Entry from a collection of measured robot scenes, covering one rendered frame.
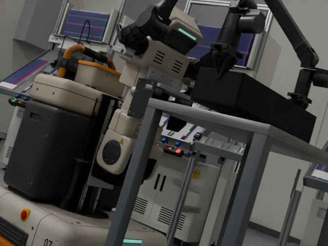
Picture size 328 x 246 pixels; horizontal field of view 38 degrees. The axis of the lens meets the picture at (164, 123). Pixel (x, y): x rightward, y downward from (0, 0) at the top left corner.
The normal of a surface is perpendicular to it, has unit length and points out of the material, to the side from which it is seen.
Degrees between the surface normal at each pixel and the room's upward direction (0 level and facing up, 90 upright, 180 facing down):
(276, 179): 90
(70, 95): 90
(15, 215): 90
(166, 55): 98
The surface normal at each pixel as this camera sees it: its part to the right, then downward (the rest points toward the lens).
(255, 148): -0.62, -0.22
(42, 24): 0.80, 0.22
